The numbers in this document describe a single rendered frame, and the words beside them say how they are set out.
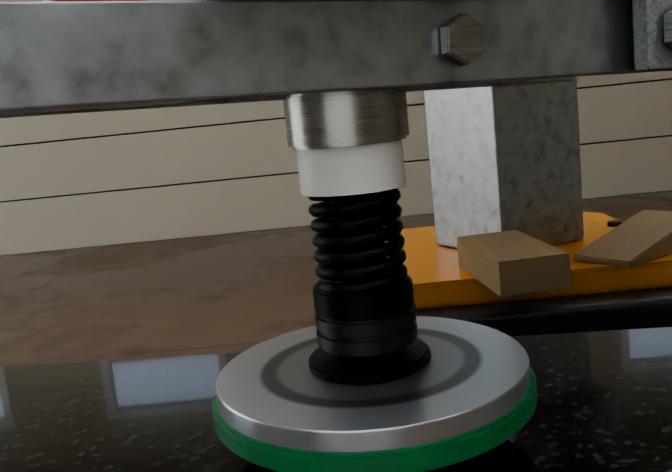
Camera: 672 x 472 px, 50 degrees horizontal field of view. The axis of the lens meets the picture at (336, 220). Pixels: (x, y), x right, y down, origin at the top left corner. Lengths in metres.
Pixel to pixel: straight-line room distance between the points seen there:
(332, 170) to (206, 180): 6.29
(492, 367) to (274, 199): 6.22
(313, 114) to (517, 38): 0.14
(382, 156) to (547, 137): 0.85
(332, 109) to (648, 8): 0.21
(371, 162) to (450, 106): 0.85
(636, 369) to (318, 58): 0.38
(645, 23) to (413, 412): 0.28
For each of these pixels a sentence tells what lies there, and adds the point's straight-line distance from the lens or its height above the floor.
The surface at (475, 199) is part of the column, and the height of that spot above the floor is 0.88.
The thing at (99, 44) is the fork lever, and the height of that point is 1.10.
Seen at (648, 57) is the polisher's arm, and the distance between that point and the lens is 0.52.
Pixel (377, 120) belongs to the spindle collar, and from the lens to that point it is 0.45.
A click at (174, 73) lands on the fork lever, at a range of 0.39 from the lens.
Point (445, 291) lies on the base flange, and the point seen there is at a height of 0.77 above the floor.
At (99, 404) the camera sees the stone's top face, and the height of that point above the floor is 0.82.
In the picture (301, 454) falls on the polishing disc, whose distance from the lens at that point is 0.43.
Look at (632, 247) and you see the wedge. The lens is 1.20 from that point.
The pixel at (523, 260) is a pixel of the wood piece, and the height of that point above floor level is 0.83.
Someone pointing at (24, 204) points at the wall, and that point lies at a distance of 7.25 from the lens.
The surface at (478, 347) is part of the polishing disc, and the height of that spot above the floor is 0.88.
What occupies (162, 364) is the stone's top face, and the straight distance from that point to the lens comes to 0.75.
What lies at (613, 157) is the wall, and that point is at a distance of 7.04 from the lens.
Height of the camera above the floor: 1.06
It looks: 9 degrees down
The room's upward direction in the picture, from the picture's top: 6 degrees counter-clockwise
